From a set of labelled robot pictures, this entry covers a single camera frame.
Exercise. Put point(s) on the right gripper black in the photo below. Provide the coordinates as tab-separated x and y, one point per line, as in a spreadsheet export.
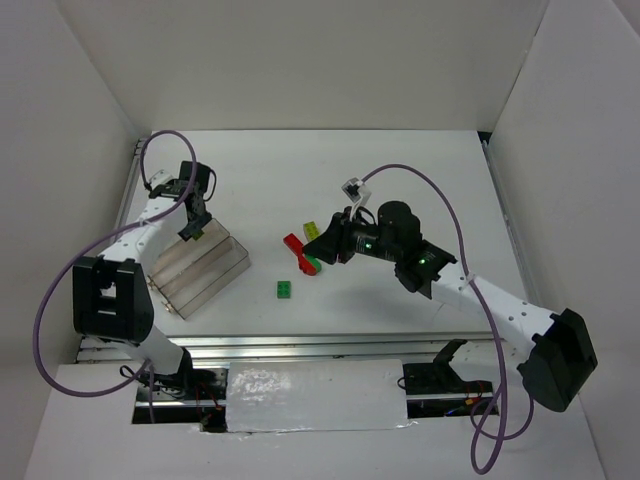
334	240

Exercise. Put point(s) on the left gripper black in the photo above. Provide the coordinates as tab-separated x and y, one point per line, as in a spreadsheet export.
195	223

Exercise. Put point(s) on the green square lego brick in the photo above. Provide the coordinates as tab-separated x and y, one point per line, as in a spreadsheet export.
283	289

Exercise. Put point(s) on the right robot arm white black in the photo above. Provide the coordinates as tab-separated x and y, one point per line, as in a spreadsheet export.
557	348

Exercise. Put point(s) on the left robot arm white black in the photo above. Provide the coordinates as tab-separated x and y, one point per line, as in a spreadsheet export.
111	298

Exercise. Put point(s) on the green curved lego brick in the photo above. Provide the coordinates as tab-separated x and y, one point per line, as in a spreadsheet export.
315	263

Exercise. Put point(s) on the lime yellow long lego brick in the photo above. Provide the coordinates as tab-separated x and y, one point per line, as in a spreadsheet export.
311	231

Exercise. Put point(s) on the red flat lego plate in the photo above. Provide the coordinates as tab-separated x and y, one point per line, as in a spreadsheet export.
294	244

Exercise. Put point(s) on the red curved lego brick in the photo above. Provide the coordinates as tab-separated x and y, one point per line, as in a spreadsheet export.
305	266

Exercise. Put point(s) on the clear bin near compartment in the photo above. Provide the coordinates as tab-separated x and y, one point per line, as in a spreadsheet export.
210	274

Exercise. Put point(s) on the white tape cover panel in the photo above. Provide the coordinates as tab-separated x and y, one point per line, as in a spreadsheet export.
335	395

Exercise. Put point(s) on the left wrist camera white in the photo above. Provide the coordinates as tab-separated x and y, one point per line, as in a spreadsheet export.
159	178

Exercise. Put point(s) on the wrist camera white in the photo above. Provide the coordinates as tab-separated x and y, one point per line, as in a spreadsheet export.
159	178
357	192

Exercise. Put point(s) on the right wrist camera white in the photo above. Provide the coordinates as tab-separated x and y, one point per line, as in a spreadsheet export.
357	192

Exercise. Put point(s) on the aluminium rail frame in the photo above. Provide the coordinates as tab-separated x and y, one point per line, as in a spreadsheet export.
272	182

